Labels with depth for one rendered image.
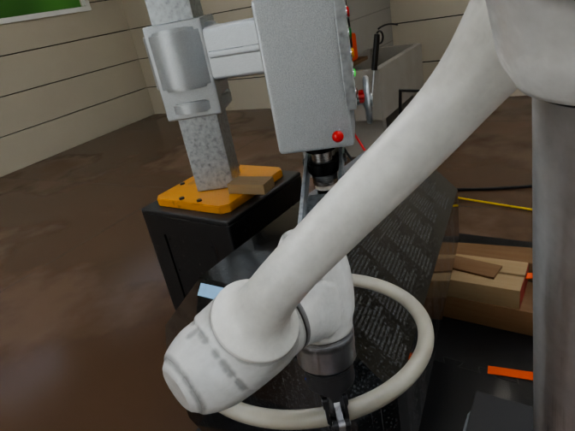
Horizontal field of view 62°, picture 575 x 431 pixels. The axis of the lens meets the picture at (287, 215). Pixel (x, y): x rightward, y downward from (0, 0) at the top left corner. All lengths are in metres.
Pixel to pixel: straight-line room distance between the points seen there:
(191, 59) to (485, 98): 1.82
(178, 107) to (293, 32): 1.04
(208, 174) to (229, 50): 0.60
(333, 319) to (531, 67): 0.47
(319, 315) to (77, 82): 7.97
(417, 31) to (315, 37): 5.28
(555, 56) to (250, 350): 0.40
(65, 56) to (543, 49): 8.26
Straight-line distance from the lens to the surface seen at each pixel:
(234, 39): 2.12
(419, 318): 0.99
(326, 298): 0.62
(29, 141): 7.94
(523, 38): 0.23
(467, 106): 0.44
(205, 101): 2.22
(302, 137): 1.38
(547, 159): 0.27
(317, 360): 0.70
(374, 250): 1.56
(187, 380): 0.54
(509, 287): 2.36
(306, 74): 1.33
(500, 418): 0.94
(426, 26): 6.54
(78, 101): 8.42
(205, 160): 2.34
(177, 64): 2.18
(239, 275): 1.43
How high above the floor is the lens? 1.59
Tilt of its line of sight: 25 degrees down
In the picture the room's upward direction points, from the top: 11 degrees counter-clockwise
